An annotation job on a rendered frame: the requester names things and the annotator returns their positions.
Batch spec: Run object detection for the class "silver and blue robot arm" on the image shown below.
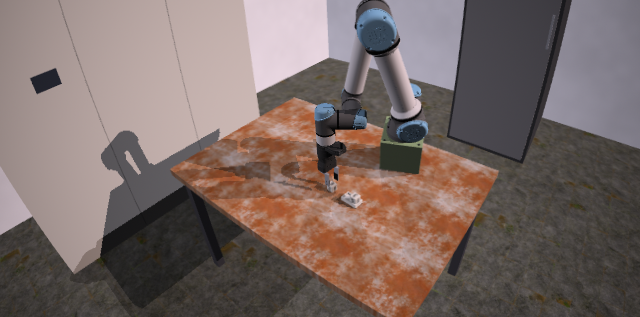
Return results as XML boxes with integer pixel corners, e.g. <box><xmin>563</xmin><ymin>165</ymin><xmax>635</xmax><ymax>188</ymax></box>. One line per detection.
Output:
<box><xmin>314</xmin><ymin>0</ymin><xmax>428</xmax><ymax>143</ymax></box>

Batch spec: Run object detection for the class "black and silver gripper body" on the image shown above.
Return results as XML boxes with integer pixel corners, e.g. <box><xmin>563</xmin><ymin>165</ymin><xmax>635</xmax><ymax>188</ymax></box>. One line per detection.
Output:
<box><xmin>316</xmin><ymin>134</ymin><xmax>346</xmax><ymax>173</ymax></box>

